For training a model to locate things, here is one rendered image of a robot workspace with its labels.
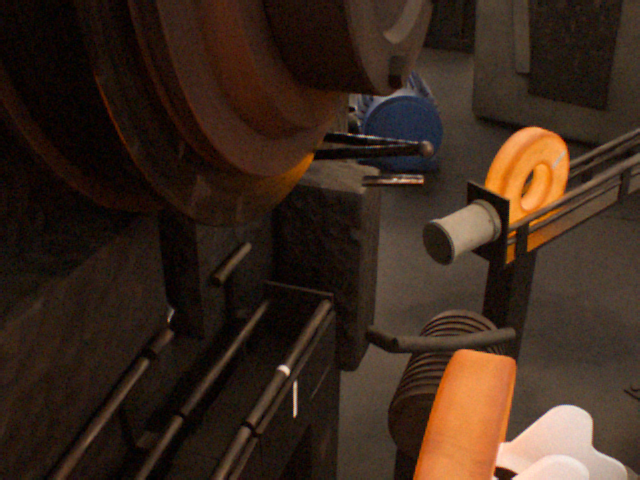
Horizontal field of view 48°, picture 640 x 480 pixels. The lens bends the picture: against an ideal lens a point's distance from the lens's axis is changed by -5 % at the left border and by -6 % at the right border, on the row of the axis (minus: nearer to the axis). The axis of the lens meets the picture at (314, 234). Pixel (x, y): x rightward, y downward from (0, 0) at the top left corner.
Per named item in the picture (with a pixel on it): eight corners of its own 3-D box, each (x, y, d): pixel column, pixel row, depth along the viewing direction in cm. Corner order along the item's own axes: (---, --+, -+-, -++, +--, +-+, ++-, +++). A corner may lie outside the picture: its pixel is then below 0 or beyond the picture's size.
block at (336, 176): (272, 359, 92) (267, 177, 80) (296, 324, 98) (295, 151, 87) (356, 377, 89) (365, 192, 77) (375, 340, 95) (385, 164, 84)
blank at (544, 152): (500, 251, 108) (518, 260, 106) (468, 185, 97) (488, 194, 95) (560, 175, 111) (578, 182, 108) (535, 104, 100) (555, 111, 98)
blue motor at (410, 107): (359, 184, 274) (361, 93, 258) (351, 129, 324) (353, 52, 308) (443, 185, 274) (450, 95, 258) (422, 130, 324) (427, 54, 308)
